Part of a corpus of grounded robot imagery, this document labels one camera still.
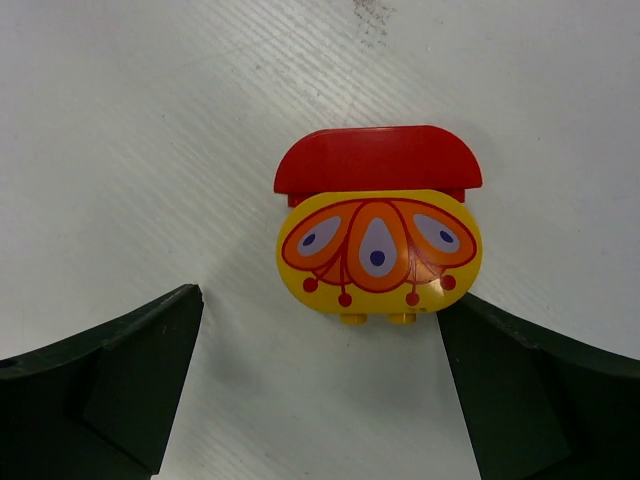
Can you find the yellow butterfly lego piece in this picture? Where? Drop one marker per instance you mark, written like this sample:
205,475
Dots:
396,253

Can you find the red rounded lego piece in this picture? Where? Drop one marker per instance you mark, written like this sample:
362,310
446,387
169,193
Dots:
377,159

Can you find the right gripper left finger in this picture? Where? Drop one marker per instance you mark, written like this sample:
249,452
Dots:
100,404

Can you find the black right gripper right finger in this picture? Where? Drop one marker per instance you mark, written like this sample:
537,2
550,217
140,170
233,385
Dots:
538,404

